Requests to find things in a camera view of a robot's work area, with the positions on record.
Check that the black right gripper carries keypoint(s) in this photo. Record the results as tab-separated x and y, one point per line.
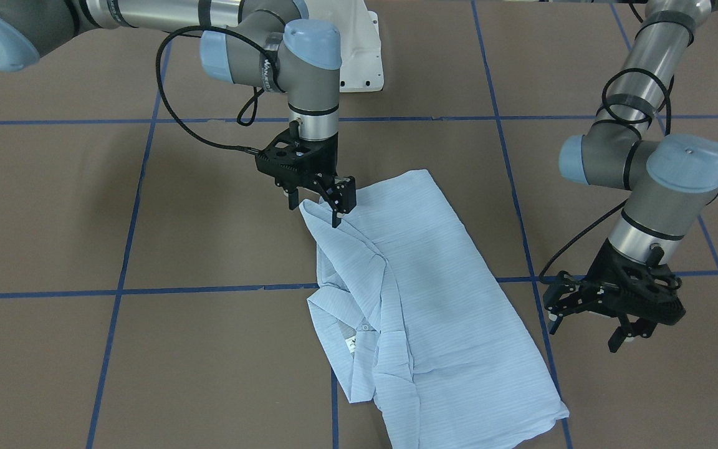
328	156

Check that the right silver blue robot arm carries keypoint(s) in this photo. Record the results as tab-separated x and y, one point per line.
272	46

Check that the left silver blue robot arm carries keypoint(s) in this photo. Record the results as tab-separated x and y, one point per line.
670	177

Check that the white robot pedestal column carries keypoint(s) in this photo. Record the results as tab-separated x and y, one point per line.
362	65

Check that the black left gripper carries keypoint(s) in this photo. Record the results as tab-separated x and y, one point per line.
597	273

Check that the light blue button-up shirt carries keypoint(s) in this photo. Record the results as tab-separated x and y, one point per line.
411	318

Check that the brown paper table cover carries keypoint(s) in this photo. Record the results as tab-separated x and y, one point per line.
153	290

